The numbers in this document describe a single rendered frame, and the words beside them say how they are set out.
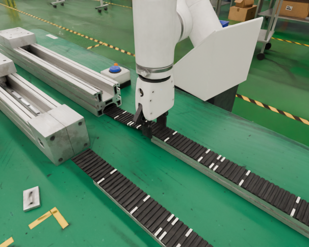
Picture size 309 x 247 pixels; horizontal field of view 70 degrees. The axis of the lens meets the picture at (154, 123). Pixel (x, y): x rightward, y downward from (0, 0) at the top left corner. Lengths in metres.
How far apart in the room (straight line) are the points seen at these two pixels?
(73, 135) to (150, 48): 0.28
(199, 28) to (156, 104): 0.42
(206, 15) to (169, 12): 0.44
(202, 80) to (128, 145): 0.34
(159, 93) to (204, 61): 0.28
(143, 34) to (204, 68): 0.35
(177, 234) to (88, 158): 0.26
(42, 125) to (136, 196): 0.28
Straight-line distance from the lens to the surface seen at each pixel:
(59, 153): 0.58
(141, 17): 0.45
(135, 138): 0.63
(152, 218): 0.44
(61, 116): 0.59
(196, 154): 0.54
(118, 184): 0.48
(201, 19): 0.87
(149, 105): 0.51
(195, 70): 0.79
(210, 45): 0.73
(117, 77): 0.83
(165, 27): 0.45
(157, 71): 0.47
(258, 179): 0.53
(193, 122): 0.69
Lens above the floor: 1.20
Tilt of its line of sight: 38 degrees down
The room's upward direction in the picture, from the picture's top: straight up
